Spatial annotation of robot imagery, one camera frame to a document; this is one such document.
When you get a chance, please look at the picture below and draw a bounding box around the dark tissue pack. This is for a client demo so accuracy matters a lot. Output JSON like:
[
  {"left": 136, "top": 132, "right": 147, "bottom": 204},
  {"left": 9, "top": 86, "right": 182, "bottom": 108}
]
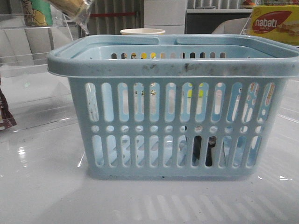
[{"left": 183, "top": 126, "right": 234, "bottom": 168}]

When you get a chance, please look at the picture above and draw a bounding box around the packaged bread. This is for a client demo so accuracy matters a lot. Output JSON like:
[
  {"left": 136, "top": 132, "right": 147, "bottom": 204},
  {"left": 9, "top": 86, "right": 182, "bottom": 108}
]
[{"left": 47, "top": 0, "right": 94, "bottom": 35}]

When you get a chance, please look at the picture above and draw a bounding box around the light blue plastic basket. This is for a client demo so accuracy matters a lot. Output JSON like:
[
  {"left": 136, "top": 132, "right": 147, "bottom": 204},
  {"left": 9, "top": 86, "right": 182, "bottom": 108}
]
[{"left": 47, "top": 35, "right": 299, "bottom": 178}]

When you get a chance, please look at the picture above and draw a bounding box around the yellow popcorn paper cup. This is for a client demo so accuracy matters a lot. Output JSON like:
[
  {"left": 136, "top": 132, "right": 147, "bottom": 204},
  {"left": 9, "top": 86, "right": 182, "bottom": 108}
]
[{"left": 120, "top": 28, "right": 165, "bottom": 35}]

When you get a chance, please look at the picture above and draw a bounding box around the white refrigerator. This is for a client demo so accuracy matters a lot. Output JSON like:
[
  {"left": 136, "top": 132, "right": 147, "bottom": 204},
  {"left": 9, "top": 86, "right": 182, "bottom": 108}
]
[{"left": 143, "top": 0, "right": 187, "bottom": 34}]

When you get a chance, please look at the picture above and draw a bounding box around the dark kitchen counter cabinet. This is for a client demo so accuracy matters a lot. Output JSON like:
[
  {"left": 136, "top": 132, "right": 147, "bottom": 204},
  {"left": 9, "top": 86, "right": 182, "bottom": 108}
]
[{"left": 185, "top": 9, "right": 252, "bottom": 34}]

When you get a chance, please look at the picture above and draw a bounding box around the clear acrylic display shelf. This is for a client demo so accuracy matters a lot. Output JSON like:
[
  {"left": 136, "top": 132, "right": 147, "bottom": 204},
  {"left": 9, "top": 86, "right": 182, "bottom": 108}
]
[{"left": 0, "top": 14, "right": 73, "bottom": 124}]

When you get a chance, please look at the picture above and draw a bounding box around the grey armchair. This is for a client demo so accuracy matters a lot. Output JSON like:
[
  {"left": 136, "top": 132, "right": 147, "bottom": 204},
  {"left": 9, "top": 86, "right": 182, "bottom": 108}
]
[{"left": 212, "top": 17, "right": 251, "bottom": 35}]

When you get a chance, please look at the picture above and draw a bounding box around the red snack packet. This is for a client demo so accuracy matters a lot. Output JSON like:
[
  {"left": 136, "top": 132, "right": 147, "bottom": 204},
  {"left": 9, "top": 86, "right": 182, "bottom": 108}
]
[{"left": 0, "top": 91, "right": 17, "bottom": 131}]

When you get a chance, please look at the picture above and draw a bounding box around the green cartoon drink bottle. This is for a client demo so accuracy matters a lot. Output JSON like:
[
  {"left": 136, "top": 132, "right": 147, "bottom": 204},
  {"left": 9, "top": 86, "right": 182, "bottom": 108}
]
[{"left": 21, "top": 0, "right": 53, "bottom": 27}]

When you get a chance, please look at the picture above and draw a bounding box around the yellow nabati wafer box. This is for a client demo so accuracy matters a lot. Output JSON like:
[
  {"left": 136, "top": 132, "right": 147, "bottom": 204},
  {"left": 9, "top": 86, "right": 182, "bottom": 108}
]
[{"left": 247, "top": 5, "right": 299, "bottom": 46}]

